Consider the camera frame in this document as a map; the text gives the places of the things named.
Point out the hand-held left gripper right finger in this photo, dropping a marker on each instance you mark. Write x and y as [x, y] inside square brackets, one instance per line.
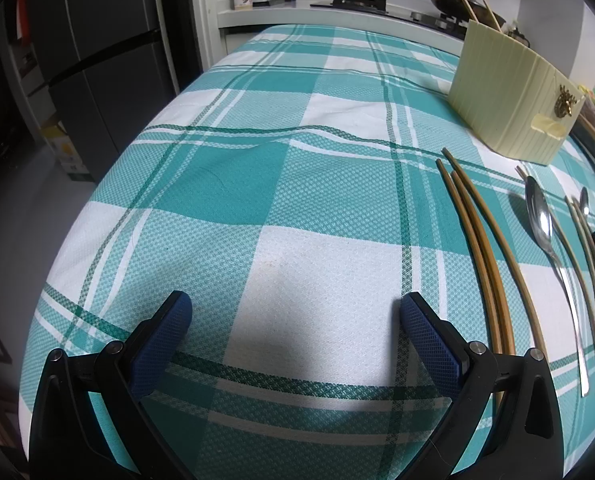
[430, 340]

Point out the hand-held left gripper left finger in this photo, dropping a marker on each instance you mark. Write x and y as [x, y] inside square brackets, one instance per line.
[162, 340]

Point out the large steel spoon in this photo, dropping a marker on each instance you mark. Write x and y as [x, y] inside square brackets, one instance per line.
[540, 220]

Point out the cream ribbed utensil holder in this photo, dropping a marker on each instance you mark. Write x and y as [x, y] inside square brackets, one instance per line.
[502, 95]

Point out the teal plaid tablecloth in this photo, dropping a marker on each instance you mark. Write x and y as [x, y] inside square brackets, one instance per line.
[327, 160]

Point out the cardboard box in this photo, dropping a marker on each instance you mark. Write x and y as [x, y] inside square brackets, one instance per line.
[65, 152]

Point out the grey refrigerator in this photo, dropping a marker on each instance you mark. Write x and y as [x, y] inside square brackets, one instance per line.
[102, 60]

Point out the black wok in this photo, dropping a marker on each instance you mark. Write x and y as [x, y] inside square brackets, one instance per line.
[447, 2]

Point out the black gas stove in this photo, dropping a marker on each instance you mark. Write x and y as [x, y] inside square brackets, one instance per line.
[357, 2]

